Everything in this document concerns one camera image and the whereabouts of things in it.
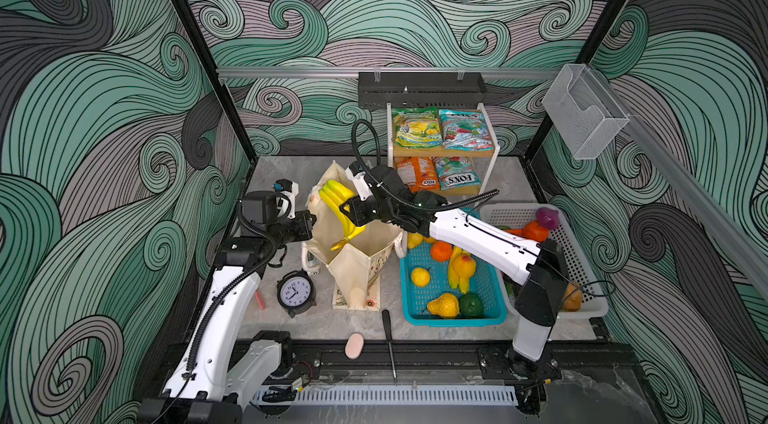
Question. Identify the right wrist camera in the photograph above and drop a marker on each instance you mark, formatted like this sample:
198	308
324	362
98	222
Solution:
357	176

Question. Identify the white plastic basket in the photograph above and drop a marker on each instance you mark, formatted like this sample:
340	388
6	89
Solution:
518	215

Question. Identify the yellow pear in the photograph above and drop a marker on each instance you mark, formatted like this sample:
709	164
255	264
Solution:
446	306

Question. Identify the small yellow banana bunch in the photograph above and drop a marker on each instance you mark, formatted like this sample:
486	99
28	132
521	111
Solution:
463	285

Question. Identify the orange tangerine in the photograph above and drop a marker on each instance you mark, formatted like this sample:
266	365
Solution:
441	251

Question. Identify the green yellow snack bag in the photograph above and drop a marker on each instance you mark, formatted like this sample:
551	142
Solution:
417	128

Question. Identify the purple onion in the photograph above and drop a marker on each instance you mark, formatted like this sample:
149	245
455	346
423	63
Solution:
548	218

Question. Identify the teal red snack bag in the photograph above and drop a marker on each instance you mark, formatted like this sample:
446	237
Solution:
465	131

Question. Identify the yellow lemon upper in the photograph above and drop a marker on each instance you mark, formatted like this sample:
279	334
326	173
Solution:
414	240

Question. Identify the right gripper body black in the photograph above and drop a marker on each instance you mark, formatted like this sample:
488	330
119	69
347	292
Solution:
375	207

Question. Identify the black screwdriver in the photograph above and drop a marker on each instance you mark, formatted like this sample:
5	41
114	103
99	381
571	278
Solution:
387	325

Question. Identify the yellow lemon lower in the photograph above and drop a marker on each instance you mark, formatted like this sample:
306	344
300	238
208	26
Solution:
420	277

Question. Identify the yellow lemon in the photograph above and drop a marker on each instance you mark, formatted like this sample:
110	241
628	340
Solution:
414	240
420	277

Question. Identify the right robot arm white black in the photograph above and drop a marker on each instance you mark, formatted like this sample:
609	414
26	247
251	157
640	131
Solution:
539	268

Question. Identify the orange snack bag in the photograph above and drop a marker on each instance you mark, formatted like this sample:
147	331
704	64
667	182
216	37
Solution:
418	173

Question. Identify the clear acrylic wall holder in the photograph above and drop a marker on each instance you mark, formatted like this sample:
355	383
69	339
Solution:
585	110

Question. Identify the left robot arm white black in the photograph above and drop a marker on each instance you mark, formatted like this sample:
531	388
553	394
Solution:
206	386

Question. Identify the green avocado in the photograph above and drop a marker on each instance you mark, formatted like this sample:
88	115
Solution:
471	306

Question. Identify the peach fruit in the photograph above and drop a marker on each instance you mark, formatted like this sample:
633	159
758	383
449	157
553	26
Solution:
464	266

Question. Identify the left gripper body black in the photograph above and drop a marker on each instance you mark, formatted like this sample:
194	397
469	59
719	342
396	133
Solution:
295	230

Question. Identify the large yellow banana bunch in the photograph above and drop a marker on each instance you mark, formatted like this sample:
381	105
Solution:
335	195

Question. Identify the black alarm clock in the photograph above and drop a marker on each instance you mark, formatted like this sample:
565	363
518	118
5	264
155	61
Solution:
296	293

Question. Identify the white cable duct strip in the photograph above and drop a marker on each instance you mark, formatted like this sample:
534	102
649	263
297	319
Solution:
447	395

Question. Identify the pink oval eraser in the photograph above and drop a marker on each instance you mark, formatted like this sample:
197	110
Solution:
354	346

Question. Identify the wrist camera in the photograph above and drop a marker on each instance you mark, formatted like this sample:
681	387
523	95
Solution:
357	176
287	191

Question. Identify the white wooden two-tier shelf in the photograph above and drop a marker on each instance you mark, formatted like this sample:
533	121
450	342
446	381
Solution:
483	161

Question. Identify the teal Fox's candy bag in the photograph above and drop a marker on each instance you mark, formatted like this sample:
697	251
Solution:
455	172

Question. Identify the brown potato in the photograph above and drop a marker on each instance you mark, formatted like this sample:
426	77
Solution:
573	298

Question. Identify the orange tomato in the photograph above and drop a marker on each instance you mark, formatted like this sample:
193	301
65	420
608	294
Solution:
535	232

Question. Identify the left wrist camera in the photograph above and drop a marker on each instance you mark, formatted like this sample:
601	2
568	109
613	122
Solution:
287	191

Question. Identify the cream canvas grocery bag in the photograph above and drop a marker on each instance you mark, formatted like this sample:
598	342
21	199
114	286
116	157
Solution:
354	264

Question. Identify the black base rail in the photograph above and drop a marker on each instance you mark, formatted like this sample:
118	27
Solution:
493	359

